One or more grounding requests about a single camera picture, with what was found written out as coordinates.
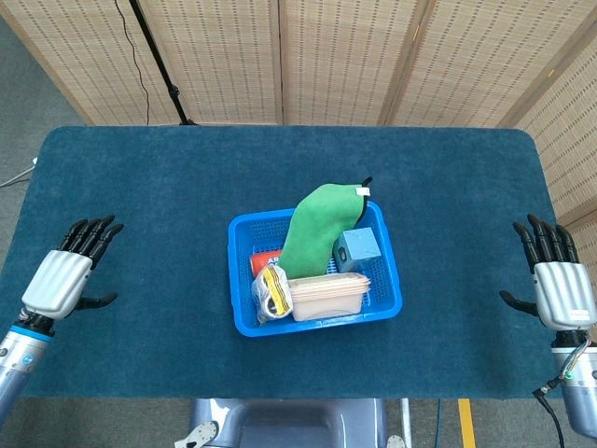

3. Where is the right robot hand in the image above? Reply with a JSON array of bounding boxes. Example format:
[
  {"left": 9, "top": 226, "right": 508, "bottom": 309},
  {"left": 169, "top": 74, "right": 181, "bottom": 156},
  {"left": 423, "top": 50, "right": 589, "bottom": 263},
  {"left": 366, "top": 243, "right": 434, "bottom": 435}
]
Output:
[{"left": 498, "top": 213, "right": 597, "bottom": 331}]

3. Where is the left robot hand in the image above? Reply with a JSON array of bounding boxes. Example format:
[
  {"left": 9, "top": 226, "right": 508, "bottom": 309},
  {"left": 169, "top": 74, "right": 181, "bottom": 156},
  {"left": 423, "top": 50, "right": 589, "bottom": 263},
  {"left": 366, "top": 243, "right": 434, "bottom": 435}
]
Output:
[{"left": 21, "top": 215, "right": 125, "bottom": 321}]

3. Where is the orange soda can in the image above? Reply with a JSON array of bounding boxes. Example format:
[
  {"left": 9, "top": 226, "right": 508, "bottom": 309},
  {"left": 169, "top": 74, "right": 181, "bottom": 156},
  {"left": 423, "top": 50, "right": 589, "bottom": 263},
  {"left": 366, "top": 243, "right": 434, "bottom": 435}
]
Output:
[{"left": 250, "top": 251, "right": 285, "bottom": 275}]

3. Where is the light blue cube box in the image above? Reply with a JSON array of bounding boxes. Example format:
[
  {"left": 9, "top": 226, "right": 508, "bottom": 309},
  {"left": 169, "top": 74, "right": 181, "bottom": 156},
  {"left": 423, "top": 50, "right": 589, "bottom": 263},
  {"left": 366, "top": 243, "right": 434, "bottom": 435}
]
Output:
[{"left": 333, "top": 227, "right": 382, "bottom": 274}]

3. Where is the white snack bag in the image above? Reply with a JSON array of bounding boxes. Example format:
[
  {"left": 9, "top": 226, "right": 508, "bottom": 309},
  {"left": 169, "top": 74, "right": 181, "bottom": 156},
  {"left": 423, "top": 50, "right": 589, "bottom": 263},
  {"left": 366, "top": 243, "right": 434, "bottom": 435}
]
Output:
[{"left": 251, "top": 264, "right": 294, "bottom": 326}]

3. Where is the green towel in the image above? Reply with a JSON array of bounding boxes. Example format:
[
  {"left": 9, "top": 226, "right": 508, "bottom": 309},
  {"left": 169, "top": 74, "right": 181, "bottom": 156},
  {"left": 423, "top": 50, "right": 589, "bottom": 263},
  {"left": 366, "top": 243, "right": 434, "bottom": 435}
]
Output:
[{"left": 281, "top": 175, "right": 373, "bottom": 279}]

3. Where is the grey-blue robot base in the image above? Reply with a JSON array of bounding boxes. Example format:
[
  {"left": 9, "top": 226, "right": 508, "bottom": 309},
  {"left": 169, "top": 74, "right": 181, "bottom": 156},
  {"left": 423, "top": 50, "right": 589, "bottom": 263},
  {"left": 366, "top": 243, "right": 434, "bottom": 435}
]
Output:
[{"left": 174, "top": 398, "right": 407, "bottom": 448}]

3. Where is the teal table mat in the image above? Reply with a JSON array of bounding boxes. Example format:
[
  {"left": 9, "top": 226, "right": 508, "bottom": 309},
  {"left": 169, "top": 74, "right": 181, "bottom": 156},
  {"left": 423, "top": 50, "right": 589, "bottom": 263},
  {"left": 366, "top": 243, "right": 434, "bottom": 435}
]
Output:
[{"left": 0, "top": 124, "right": 597, "bottom": 400}]

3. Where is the yellow floor tape strip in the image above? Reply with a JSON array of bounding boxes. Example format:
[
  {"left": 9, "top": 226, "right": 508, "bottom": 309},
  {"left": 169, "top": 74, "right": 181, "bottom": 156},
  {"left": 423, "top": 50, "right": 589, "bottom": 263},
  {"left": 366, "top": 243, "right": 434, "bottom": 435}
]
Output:
[{"left": 457, "top": 399, "right": 477, "bottom": 448}]

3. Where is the black tripod stand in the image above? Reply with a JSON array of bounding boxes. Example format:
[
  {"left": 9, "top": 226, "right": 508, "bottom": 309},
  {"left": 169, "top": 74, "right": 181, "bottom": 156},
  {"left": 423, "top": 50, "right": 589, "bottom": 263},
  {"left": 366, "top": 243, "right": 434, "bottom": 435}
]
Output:
[{"left": 128, "top": 0, "right": 197, "bottom": 127}]

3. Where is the blue plastic basket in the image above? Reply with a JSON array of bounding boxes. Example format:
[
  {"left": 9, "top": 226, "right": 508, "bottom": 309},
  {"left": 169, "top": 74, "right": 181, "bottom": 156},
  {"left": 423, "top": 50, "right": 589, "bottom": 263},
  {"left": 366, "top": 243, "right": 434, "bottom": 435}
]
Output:
[{"left": 227, "top": 201, "right": 404, "bottom": 339}]

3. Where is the bamboo folding screen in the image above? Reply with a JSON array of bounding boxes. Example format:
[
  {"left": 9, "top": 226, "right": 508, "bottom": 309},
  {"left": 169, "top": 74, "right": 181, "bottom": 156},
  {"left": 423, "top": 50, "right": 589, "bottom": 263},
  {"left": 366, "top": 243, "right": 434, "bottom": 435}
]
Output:
[{"left": 0, "top": 0, "right": 597, "bottom": 225}]

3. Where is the white floor cable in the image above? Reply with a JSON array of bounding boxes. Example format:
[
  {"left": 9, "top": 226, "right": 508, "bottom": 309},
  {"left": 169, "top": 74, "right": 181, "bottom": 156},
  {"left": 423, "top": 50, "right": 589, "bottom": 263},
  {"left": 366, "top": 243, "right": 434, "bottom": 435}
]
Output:
[{"left": 0, "top": 157, "right": 38, "bottom": 189}]

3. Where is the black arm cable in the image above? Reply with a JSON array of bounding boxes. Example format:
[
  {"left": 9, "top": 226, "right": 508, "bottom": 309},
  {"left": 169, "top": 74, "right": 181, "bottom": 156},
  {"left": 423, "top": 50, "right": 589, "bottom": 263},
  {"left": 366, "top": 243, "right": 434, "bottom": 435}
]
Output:
[{"left": 533, "top": 380, "right": 568, "bottom": 448}]

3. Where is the thin black hanging cable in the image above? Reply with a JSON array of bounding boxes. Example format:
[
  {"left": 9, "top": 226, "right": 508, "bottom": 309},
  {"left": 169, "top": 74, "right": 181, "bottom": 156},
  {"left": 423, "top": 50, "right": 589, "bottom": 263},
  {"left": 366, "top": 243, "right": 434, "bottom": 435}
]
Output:
[{"left": 114, "top": 0, "right": 150, "bottom": 126}]

